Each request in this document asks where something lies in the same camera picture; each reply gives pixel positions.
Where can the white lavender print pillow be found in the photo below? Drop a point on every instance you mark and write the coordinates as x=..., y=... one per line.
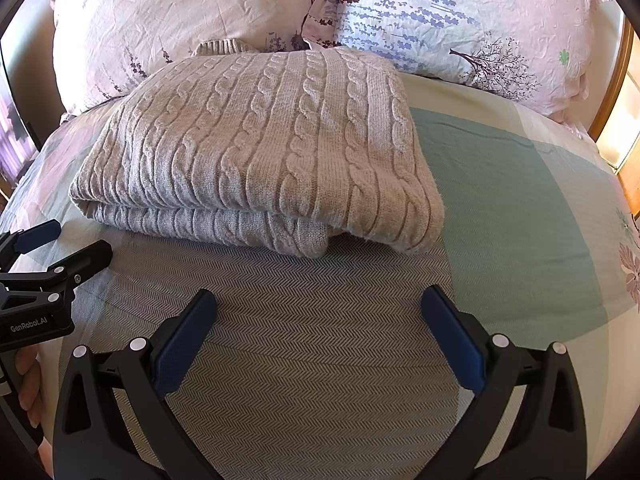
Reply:
x=450, y=20

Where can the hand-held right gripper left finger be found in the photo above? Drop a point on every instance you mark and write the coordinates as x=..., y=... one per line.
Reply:
x=172, y=355

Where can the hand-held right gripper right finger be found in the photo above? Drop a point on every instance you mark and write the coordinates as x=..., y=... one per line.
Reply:
x=457, y=345

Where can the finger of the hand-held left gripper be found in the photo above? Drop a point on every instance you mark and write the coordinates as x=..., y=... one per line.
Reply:
x=35, y=237
x=82, y=260

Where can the pink floral pillow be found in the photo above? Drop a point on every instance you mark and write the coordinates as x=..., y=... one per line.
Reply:
x=190, y=20

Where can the patchwork bed sheet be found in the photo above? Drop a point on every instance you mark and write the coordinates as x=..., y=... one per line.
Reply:
x=515, y=220

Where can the person's left hand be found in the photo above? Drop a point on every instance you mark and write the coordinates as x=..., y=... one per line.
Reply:
x=30, y=390

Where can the wooden headboard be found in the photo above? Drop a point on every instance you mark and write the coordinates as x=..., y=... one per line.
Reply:
x=607, y=105

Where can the purple cloth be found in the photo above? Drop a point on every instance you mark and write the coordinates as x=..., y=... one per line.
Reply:
x=15, y=135

